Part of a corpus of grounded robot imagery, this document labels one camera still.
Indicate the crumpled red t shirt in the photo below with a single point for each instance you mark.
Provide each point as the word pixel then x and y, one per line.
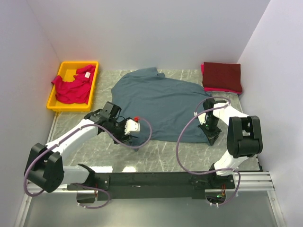
pixel 76 91

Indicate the aluminium extrusion rail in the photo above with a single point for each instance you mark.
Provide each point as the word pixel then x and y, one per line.
pixel 256 205

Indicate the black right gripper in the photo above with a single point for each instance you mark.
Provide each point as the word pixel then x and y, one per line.
pixel 211 136

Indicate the folded maroon t shirt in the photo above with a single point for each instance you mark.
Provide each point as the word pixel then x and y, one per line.
pixel 222 75

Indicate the yellow plastic bin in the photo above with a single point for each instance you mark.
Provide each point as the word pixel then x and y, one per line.
pixel 67 70

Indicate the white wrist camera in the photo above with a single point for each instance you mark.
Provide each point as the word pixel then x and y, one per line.
pixel 131 126
pixel 202 117

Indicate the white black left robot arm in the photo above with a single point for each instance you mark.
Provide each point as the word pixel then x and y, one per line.
pixel 45 166

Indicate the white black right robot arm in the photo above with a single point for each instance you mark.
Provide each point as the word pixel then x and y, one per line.
pixel 244 137

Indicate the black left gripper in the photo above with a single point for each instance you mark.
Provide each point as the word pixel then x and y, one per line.
pixel 125 139

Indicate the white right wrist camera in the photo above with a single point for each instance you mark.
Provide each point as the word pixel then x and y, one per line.
pixel 202 117

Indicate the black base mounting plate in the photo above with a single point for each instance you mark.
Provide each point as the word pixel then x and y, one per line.
pixel 154 185

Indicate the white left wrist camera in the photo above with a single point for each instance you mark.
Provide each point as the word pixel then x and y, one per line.
pixel 131 126

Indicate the blue-grey t shirt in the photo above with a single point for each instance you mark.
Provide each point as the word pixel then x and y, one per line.
pixel 166 104

